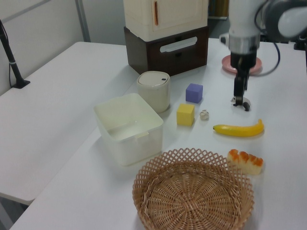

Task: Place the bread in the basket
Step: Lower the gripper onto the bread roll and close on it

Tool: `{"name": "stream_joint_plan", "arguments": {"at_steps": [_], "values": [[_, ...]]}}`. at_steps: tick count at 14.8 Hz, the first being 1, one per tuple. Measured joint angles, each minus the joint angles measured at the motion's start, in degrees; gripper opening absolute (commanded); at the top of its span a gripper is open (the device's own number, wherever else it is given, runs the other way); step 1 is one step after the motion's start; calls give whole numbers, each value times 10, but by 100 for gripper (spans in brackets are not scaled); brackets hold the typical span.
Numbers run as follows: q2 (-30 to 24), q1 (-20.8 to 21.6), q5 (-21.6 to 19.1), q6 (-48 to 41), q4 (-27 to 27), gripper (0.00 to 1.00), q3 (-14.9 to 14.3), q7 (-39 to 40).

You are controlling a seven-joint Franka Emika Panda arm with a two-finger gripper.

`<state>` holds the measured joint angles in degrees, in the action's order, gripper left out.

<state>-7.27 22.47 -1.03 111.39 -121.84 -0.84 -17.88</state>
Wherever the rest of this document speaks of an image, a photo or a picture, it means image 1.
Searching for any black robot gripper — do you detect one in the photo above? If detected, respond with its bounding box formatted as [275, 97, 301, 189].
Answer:
[230, 50, 258, 106]

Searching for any orange glazed bread loaf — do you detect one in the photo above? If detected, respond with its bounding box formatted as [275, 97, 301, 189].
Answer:
[227, 149, 264, 175]

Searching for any round woven wicker basket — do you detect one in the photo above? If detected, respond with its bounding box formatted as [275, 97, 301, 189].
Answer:
[132, 147, 255, 230]

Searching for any black white panda figurine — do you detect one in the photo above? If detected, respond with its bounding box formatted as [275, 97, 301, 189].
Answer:
[230, 96, 251, 112]

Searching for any pink round plate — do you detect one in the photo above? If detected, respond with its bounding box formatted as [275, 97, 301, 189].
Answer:
[221, 54, 263, 76]

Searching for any yellow toy banana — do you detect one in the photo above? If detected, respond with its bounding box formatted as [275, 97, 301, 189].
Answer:
[212, 118, 265, 138]

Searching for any purple foam cube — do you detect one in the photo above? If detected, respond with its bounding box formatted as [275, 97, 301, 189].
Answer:
[185, 83, 204, 104]

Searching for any yellow foam cube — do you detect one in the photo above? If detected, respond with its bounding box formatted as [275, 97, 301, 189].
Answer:
[176, 103, 195, 126]

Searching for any black table clamp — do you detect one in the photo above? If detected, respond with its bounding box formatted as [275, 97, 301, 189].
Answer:
[293, 33, 307, 51]

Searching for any white lidded trash can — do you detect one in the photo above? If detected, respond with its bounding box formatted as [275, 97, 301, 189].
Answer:
[136, 70, 172, 114]

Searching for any cream plastic drawer cabinet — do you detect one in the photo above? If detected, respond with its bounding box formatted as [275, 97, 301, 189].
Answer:
[122, 0, 209, 41]

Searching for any white plastic storage bin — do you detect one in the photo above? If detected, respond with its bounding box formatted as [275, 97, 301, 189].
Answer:
[93, 92, 165, 167]

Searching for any black pole with clamp base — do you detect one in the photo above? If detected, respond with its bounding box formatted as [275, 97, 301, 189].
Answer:
[0, 19, 31, 90]

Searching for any dark robot cable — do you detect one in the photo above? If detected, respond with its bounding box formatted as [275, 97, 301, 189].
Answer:
[253, 1, 282, 77]

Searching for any brown drawer unit white handle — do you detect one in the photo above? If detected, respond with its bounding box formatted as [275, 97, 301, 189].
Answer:
[123, 25, 209, 77]

